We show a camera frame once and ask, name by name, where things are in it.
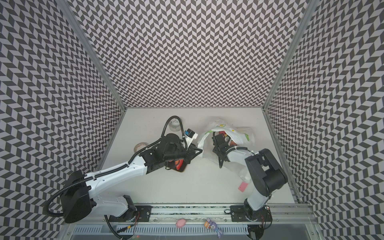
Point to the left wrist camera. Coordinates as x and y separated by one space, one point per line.
190 136

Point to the beige tape roll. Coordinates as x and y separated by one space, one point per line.
140 146

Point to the fake red strawberry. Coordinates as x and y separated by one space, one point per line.
178 164

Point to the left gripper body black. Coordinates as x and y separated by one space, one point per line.
180 154

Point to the black square tray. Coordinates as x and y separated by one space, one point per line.
171 166

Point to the aluminium front rail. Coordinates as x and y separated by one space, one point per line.
224 214

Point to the pink toy on rail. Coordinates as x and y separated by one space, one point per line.
181 223

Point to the purple toy figure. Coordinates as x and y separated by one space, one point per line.
211 225

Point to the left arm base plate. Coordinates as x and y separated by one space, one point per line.
139 214

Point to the white plastic bag lemon print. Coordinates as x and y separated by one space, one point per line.
242 144

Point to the clear tape roll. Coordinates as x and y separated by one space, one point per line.
175 124

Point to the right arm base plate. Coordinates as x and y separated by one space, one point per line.
247 214

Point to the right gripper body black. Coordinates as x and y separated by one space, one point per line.
219 147

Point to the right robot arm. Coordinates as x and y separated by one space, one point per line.
266 173

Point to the pink sticky note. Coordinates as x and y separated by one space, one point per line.
242 187

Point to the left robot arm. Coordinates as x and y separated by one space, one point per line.
82 194

